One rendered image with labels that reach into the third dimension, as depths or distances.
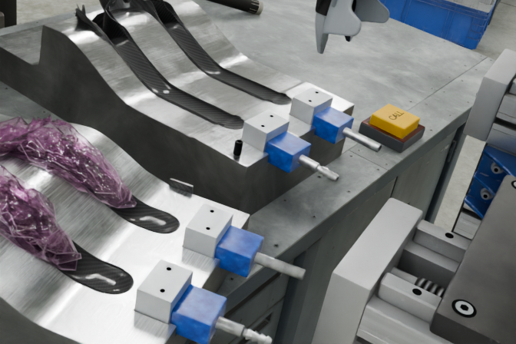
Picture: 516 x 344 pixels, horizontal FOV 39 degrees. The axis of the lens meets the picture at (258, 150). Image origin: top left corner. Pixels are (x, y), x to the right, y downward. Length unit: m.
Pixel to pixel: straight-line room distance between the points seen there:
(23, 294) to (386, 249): 0.33
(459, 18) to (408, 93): 2.65
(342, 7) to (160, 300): 0.42
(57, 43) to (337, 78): 0.54
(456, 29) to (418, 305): 3.49
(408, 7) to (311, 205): 3.12
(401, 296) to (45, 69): 0.67
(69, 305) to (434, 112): 0.81
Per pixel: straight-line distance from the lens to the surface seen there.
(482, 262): 0.56
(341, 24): 0.89
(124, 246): 0.77
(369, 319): 0.58
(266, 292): 1.10
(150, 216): 0.83
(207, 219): 0.78
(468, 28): 4.01
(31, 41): 1.18
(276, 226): 0.92
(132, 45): 1.06
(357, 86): 1.33
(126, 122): 0.98
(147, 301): 0.69
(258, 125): 0.89
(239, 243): 0.78
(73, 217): 0.78
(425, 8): 4.02
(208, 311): 0.69
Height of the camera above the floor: 1.35
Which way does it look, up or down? 31 degrees down
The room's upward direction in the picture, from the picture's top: 11 degrees clockwise
